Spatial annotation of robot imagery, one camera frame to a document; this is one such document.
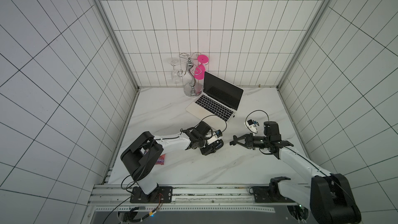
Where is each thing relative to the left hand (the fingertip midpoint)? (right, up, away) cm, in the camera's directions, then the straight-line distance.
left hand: (207, 147), depth 87 cm
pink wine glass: (-5, +47, +17) cm, 51 cm away
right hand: (+12, +6, -9) cm, 16 cm away
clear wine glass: (-22, +45, +22) cm, 55 cm away
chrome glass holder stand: (-8, +51, +8) cm, 52 cm away
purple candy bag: (-26, -5, -4) cm, 27 cm away
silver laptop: (+9, +25, +22) cm, 35 cm away
